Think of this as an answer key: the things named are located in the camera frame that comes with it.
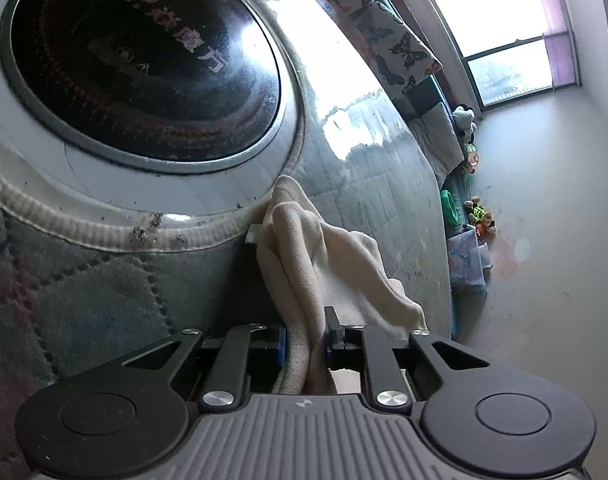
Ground cream sweater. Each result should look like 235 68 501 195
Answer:
249 176 427 394

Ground clear plastic storage box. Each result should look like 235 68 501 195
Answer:
446 229 490 292

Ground green plush toys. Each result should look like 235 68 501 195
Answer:
464 196 497 238

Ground green bowl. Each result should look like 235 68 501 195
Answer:
439 190 459 226

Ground blue corner sofa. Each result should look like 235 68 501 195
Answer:
403 76 472 339

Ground grey cushion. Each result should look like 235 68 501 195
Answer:
415 102 464 186

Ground panda plush toy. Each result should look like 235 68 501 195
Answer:
451 105 478 144

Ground round black induction cooktop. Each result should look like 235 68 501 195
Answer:
0 0 281 167

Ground upright butterfly pillow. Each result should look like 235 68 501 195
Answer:
339 1 443 99

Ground window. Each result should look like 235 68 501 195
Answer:
431 0 578 108

